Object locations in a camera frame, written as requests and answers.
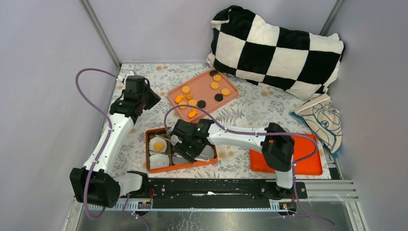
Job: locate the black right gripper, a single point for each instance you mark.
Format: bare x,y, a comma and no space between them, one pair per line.
181,148

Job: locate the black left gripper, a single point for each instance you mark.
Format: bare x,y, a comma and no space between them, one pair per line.
154,97

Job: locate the yellow round biscuit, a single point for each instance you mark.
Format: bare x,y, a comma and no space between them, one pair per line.
225,92
217,77
214,85
182,104
185,89
159,146
192,102

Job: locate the orange cookie box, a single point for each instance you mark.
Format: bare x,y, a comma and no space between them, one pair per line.
162,132

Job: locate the pink cookie tray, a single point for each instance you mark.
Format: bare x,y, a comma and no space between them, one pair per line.
200,89

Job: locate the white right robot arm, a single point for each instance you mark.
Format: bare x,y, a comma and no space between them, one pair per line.
276,146

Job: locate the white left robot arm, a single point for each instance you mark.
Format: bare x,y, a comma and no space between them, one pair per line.
94,183

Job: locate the orange fish cookie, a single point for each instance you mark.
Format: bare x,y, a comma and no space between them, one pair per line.
192,113
179,98

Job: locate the white paper cup liner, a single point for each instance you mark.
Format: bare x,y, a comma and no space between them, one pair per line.
158,161
177,160
153,141
206,154

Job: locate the swirl butter cookie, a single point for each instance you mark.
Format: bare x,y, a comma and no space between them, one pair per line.
189,97

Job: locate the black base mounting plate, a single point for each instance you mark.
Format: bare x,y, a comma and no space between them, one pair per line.
168,193

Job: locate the black sandwich cookie tilted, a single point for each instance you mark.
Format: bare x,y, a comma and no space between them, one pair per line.
213,72

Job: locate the orange box lid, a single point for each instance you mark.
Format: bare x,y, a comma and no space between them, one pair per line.
302,147

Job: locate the beige blue printed cloth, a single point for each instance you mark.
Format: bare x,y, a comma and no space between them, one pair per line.
323,120

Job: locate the black white checkered pillow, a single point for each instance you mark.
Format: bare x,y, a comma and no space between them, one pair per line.
298,62

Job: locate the aluminium frame rail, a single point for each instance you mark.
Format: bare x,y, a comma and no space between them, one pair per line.
317,190

